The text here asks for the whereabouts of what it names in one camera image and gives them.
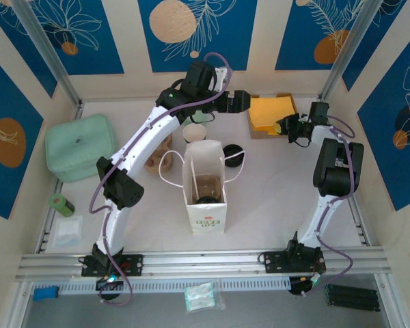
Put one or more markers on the yellow paper napkin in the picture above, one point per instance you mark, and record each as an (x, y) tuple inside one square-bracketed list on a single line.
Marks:
[(270, 111)]

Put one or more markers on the pulp cup carrier tray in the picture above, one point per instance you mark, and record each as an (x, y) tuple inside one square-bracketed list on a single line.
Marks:
[(205, 186), (153, 164)]

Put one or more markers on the white printed paper bag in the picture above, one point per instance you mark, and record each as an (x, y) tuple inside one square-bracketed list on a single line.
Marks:
[(205, 222)]

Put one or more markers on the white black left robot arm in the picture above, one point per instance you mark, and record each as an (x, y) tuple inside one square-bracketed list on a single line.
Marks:
[(147, 140)]

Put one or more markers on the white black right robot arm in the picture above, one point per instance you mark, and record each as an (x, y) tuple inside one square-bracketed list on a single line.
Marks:
[(324, 218)]

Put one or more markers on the mint green holder mug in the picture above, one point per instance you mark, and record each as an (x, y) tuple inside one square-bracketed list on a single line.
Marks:
[(199, 117)]

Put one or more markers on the mint green zip pouch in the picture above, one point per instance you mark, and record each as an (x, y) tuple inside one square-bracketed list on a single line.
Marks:
[(78, 147)]

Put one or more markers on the black controller board with LED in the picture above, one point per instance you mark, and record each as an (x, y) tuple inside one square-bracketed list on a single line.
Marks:
[(302, 288), (109, 283)]

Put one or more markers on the green cylindrical bottle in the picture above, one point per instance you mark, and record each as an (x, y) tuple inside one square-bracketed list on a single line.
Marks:
[(59, 203)]

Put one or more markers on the clear bag of packets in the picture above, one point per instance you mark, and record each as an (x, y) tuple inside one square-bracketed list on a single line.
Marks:
[(200, 297)]

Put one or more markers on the clear plastic wipe packet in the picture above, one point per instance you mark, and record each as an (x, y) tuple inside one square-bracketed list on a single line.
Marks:
[(67, 232)]

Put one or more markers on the aluminium frame post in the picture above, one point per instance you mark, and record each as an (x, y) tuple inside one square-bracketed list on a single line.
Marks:
[(349, 51), (50, 54)]

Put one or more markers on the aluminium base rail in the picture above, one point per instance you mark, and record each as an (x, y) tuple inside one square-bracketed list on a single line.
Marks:
[(205, 261)]

